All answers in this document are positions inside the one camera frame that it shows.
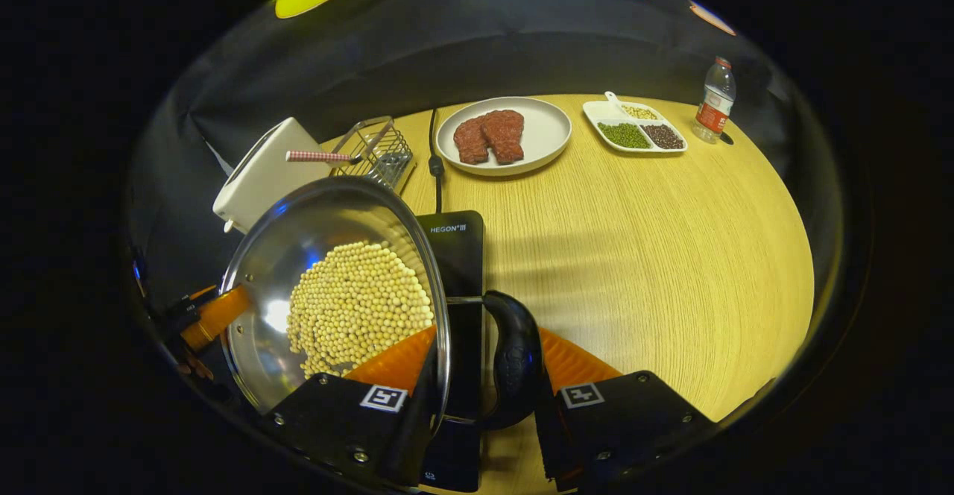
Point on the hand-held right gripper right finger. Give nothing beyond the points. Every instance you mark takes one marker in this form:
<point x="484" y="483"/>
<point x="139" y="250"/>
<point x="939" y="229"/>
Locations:
<point x="633" y="420"/>

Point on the clear plastic water bottle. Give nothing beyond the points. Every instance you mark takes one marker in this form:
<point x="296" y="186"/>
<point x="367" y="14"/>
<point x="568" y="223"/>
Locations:
<point x="714" y="103"/>

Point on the black induction cooktop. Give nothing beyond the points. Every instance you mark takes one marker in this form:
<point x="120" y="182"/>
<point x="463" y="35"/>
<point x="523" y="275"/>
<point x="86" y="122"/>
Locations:
<point x="462" y="256"/>

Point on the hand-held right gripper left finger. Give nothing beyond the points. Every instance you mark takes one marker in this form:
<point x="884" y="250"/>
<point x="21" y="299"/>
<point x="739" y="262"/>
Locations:
<point x="410" y="450"/>

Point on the red checked stick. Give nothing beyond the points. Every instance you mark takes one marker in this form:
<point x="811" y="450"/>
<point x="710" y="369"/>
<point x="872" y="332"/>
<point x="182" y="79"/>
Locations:
<point x="317" y="156"/>

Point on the pile of yellow soybeans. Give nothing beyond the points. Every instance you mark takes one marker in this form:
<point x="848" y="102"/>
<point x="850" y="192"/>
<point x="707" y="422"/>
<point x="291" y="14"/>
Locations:
<point x="358" y="305"/>

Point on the white toaster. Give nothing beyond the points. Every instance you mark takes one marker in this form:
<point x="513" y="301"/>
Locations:
<point x="261" y="178"/>

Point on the stainless steel pot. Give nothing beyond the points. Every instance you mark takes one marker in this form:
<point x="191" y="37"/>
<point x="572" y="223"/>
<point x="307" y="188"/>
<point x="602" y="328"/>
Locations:
<point x="268" y="279"/>

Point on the round white plate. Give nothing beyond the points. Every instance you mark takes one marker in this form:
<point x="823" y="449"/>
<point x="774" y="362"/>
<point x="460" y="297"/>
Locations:
<point x="544" y="130"/>

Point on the white divided dish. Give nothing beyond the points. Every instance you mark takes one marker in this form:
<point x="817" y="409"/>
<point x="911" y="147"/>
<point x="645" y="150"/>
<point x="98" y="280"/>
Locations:
<point x="600" y="111"/>

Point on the brown meat patty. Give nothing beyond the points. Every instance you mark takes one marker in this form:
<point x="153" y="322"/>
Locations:
<point x="469" y="141"/>
<point x="505" y="136"/>

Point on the portion of dark red beans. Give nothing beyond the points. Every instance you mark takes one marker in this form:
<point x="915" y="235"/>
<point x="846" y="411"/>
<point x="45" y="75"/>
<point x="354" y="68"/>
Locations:
<point x="663" y="137"/>

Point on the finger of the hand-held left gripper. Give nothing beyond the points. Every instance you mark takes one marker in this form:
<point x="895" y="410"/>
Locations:
<point x="220" y="316"/>
<point x="186" y="309"/>

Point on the small portion of soybeans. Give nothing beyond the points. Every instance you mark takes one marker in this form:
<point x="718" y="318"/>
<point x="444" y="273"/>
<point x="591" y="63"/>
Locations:
<point x="639" y="112"/>

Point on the portion of green mung beans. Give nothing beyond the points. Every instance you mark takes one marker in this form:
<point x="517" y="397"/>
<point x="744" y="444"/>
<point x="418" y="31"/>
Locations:
<point x="624" y="136"/>

